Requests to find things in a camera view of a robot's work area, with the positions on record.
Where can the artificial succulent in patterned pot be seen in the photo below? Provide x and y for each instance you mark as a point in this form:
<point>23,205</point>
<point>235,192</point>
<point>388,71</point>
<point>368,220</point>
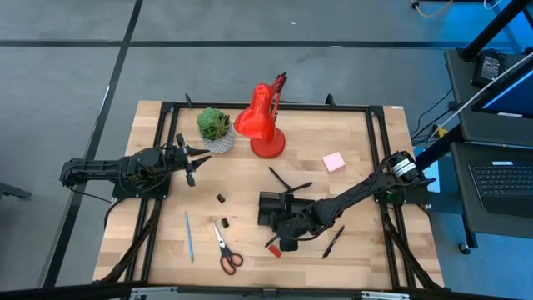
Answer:
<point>214,125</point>

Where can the red desk lamp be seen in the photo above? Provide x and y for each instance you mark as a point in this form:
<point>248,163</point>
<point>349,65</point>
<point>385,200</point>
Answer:
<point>258,116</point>

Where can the black computer monitor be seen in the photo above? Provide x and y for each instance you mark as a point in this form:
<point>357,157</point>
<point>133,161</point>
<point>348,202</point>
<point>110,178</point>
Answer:
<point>512,96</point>

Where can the blue pencil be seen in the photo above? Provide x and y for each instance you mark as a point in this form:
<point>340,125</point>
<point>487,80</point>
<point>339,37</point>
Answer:
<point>189,236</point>

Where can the black camera mount rail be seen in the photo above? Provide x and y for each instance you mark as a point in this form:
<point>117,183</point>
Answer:
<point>266,293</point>

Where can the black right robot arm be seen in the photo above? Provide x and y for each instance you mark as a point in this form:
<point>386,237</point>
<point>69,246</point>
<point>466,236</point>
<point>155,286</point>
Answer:
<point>354,193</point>

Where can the black binder clip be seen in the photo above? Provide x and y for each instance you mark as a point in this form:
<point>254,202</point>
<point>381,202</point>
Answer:
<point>225,223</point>
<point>220,198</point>

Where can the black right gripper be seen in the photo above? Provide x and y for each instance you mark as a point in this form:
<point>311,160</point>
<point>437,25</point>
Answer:
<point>291,225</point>

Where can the red eraser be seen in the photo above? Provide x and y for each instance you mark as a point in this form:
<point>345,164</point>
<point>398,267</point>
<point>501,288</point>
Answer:
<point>275,251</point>

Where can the black aluminium table frame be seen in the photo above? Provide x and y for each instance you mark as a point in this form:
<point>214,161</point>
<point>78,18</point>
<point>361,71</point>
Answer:
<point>316,107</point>

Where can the red and black scissors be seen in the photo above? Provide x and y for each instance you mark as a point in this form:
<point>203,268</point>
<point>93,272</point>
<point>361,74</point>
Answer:
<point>225,250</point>

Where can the dark furniture leg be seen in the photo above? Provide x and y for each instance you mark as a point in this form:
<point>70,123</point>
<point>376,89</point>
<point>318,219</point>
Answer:
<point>12,191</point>

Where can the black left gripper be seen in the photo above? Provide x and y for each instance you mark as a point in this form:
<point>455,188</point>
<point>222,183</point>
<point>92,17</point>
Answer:
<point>185,160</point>

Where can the black caster wheel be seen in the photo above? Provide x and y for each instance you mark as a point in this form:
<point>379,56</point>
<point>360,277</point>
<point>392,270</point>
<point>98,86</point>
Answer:
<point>464,248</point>

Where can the black mesh desk organizer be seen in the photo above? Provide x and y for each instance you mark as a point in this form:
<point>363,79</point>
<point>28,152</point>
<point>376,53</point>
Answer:
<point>266,208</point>

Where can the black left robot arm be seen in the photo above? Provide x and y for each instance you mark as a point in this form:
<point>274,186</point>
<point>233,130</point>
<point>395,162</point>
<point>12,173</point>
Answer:
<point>104,168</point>

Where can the black rig post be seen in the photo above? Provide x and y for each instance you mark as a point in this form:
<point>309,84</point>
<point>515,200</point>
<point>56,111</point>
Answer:
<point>491,31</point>

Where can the black power adapter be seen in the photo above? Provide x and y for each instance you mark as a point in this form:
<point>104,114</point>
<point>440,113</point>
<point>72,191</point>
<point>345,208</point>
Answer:
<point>490,68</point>

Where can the black workstation desk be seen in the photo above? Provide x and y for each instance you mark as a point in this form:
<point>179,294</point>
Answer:
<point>491,129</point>

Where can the pink sticky note pad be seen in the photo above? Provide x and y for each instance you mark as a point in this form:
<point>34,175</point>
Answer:
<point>334,162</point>

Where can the black laptop keyboard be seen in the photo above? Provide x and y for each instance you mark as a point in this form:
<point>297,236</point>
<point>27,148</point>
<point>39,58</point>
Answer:
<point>504,181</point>

